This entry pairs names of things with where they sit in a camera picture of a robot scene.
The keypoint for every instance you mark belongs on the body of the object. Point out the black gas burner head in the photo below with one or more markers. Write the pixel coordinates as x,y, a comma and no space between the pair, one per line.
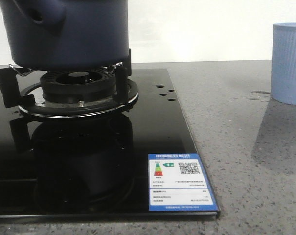
74,86

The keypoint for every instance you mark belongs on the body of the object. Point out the blue energy label sticker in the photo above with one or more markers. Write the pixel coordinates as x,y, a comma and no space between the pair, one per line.
178,183

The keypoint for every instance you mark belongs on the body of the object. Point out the light blue ribbed cup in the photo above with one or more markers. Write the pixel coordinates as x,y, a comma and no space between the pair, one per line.
283,74

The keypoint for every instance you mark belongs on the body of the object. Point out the black pot support grate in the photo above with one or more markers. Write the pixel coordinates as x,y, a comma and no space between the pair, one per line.
20,89

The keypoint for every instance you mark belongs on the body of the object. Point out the black glass gas stove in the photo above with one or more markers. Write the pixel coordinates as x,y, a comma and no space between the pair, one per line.
92,168

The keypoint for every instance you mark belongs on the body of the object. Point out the dark blue cooking pot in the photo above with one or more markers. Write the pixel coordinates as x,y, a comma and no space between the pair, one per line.
54,35

